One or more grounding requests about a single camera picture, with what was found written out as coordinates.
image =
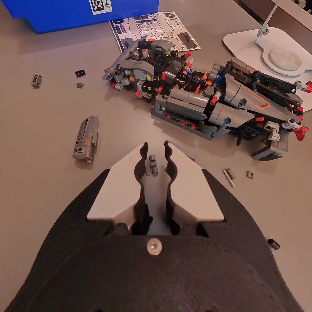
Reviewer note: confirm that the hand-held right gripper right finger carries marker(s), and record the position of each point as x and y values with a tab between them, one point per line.
195	195

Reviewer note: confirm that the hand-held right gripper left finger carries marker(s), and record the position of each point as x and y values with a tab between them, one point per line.
117	195

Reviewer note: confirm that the grey lego panel assembly red pins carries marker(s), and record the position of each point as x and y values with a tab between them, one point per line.
85	139

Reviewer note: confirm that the grey black lego car model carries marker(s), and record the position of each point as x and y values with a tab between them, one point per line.
219	102

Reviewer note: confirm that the blue plastic bin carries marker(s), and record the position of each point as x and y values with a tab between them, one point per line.
61	14

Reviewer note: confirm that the white bar grey lego piece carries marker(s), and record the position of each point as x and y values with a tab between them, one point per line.
229	177

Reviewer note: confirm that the long grey lego wedge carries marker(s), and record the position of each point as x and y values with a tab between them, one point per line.
187	152

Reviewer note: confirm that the grey lego panel with connector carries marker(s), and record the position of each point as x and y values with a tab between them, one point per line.
152	165

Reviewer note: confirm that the small grey square lego piece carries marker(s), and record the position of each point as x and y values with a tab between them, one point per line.
250	175

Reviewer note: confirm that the black cylinder lego piece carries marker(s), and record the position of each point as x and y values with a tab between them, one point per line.
273	244

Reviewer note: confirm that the small black lego piece hole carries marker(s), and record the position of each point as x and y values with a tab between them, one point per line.
80	73

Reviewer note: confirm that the white lego sticker sheet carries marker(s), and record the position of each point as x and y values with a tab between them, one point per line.
156	26

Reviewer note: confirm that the white book stand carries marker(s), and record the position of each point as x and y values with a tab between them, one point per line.
280	56

